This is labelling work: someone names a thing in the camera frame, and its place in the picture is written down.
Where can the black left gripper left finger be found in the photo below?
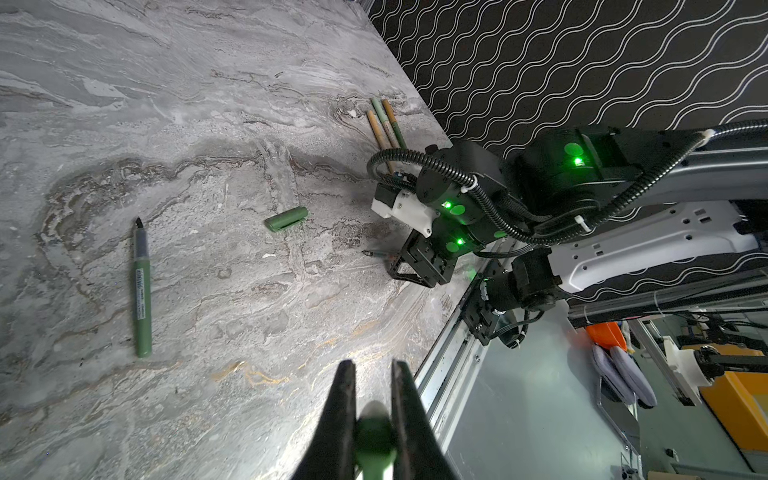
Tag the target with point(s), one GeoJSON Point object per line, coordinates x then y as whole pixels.
{"type": "Point", "coordinates": [330, 454]}

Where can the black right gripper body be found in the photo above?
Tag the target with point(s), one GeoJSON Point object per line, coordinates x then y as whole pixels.
{"type": "Point", "coordinates": [417, 262]}

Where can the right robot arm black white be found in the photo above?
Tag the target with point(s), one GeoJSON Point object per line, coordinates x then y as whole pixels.
{"type": "Point", "coordinates": [618, 223]}

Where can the green capped pen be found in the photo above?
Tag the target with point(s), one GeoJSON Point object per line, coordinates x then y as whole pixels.
{"type": "Point", "coordinates": [389, 111]}

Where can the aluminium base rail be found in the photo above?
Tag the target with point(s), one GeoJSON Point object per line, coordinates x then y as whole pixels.
{"type": "Point", "coordinates": [447, 375]}

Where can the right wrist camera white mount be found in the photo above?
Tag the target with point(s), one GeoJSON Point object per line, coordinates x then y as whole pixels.
{"type": "Point", "coordinates": [392, 202]}

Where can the green pen cap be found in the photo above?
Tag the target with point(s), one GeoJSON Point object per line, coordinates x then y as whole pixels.
{"type": "Point", "coordinates": [375, 450]}
{"type": "Point", "coordinates": [286, 219]}

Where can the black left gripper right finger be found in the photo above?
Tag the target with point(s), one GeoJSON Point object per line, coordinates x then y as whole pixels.
{"type": "Point", "coordinates": [418, 455]}

